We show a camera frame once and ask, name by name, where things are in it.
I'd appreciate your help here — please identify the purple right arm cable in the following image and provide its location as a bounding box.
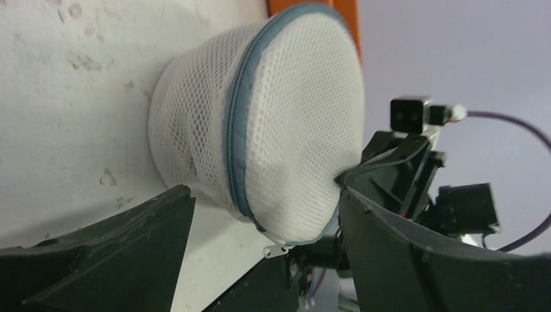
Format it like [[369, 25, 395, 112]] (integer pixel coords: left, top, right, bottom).
[[465, 110, 551, 254]]

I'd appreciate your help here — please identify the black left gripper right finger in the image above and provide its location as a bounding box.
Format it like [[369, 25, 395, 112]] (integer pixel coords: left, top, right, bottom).
[[339, 188, 550, 311]]

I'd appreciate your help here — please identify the white mesh cylindrical laundry bag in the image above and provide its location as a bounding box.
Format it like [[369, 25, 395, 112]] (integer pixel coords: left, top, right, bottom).
[[148, 2, 365, 249]]

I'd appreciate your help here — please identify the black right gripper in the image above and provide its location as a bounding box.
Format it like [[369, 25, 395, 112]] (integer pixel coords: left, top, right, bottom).
[[292, 131, 502, 281]]

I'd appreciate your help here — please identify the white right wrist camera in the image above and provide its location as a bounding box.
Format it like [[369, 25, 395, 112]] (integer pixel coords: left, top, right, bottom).
[[390, 97, 467, 134]]

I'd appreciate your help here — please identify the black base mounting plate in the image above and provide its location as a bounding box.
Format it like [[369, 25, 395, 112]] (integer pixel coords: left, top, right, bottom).
[[204, 256, 303, 312]]

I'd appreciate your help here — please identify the orange plastic bin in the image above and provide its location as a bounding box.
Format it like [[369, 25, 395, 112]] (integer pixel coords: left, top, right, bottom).
[[266, 0, 363, 62]]

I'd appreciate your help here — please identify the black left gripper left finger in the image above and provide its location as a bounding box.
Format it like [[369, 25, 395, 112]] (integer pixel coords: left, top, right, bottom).
[[1, 185, 196, 311]]

